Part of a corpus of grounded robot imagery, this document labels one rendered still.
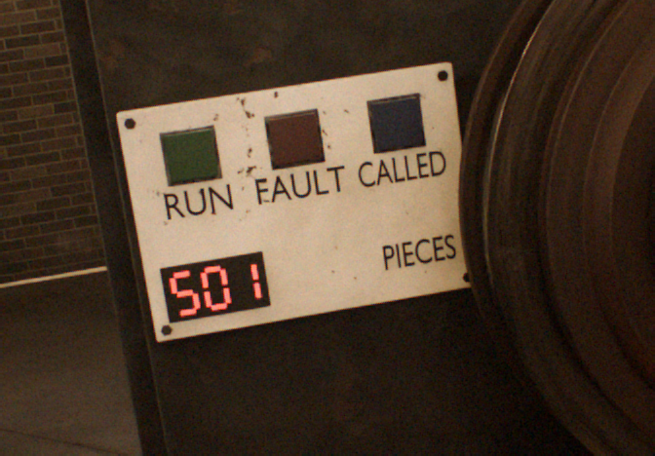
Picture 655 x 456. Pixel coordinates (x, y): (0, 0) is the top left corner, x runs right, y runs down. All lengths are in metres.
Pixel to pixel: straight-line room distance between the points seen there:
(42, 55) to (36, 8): 0.29
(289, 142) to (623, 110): 0.25
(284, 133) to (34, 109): 6.07
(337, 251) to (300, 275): 0.03
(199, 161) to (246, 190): 0.04
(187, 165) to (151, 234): 0.06
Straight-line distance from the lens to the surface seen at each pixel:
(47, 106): 6.81
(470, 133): 0.74
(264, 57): 0.81
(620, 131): 0.68
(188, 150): 0.78
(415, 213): 0.81
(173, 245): 0.80
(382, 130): 0.79
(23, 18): 6.83
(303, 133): 0.79
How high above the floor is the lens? 1.27
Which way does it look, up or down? 10 degrees down
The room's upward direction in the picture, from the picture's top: 8 degrees counter-clockwise
